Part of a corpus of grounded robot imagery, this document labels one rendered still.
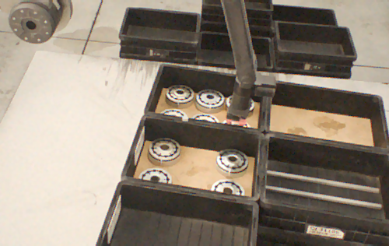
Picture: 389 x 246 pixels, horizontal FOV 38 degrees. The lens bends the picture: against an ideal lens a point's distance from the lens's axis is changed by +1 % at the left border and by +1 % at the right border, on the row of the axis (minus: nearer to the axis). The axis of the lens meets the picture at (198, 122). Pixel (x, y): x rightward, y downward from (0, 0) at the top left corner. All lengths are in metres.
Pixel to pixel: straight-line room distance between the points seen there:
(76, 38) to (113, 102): 1.75
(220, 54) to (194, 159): 1.41
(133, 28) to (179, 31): 0.25
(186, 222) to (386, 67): 2.68
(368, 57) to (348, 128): 2.09
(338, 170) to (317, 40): 1.40
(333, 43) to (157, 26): 0.97
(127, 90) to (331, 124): 0.82
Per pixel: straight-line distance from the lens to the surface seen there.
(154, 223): 1.62
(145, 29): 3.09
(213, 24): 3.20
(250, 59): 1.64
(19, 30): 1.89
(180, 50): 2.83
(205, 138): 1.81
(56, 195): 1.88
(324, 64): 2.91
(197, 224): 1.62
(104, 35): 3.96
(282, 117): 2.02
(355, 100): 2.07
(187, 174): 1.75
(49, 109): 2.20
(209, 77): 2.02
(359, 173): 1.89
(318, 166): 1.86
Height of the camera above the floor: 2.08
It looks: 40 degrees down
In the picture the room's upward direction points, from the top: 6 degrees clockwise
